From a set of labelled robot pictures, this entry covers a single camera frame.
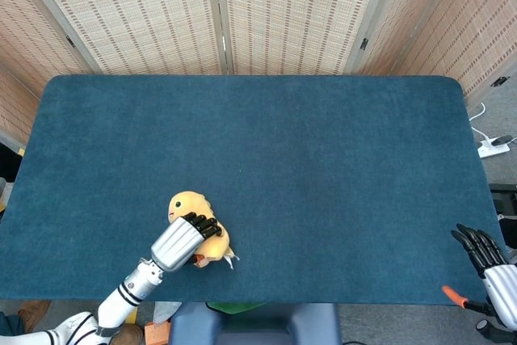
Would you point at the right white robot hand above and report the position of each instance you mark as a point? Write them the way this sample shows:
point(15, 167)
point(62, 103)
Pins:
point(501, 284)

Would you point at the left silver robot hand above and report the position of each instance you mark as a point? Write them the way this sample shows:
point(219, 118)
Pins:
point(175, 244)

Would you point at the black equipment box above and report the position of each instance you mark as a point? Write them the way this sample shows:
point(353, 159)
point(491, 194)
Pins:
point(505, 199)

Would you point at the orange tipped black clamp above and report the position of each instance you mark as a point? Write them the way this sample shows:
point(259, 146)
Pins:
point(452, 293)

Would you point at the orange block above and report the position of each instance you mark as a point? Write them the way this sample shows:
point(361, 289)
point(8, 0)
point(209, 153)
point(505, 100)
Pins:
point(155, 333)

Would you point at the yellow plush toy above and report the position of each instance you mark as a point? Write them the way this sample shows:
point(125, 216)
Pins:
point(190, 203)

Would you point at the white power strip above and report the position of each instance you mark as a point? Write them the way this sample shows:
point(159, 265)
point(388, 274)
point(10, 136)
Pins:
point(490, 150)

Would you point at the green sheet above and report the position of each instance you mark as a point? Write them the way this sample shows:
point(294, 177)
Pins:
point(234, 306)

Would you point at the woven bamboo screen panel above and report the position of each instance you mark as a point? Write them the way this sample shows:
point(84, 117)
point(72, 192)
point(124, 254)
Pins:
point(133, 13)
point(404, 9)
point(476, 18)
point(28, 38)
point(14, 106)
point(291, 13)
point(484, 94)

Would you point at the black screen hinge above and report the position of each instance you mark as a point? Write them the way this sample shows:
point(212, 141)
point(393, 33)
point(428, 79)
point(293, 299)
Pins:
point(70, 41)
point(364, 43)
point(500, 81)

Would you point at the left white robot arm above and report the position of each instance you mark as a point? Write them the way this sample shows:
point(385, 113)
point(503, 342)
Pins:
point(121, 300)

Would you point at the blue felt table cover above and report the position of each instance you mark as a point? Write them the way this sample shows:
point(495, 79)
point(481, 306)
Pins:
point(282, 159)

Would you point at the black power plug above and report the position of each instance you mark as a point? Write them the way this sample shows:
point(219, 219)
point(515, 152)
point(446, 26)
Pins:
point(503, 140)

